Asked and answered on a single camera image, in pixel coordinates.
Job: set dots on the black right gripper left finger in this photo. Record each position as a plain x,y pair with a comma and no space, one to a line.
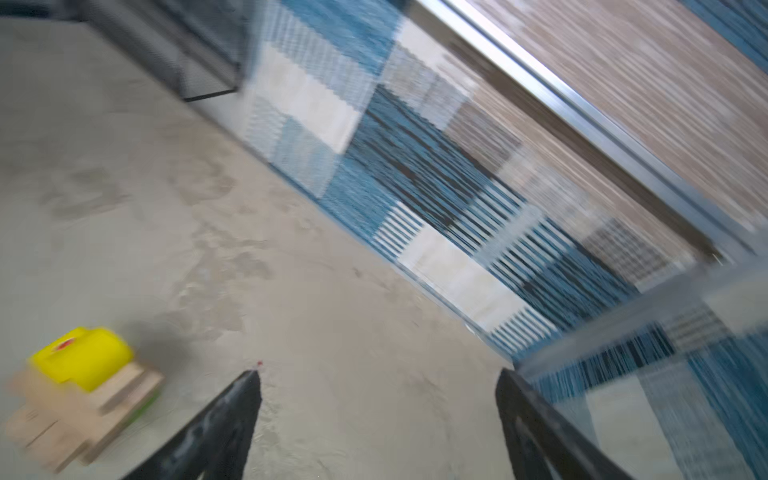
215,444

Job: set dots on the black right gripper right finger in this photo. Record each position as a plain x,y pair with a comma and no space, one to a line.
541,443

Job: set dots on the green wood block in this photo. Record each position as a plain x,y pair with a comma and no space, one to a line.
139,403

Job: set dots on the yellow cylinder block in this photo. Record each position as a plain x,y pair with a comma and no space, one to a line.
94,357

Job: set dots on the yellow block with red symbol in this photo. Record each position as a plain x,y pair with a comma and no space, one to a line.
51,357

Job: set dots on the black wire mesh shelf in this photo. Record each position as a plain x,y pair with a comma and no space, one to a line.
197,49

